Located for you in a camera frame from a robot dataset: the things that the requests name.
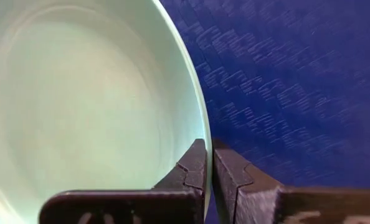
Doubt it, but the blue plastic tray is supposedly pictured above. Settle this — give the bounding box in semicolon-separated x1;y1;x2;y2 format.
159;0;370;224

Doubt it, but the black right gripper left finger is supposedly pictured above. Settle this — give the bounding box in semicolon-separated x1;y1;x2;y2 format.
39;138;209;224

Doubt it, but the mint green round plate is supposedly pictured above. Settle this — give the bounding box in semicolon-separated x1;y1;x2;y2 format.
0;0;213;224

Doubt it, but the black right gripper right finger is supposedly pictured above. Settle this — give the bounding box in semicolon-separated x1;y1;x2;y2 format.
212;138;370;224

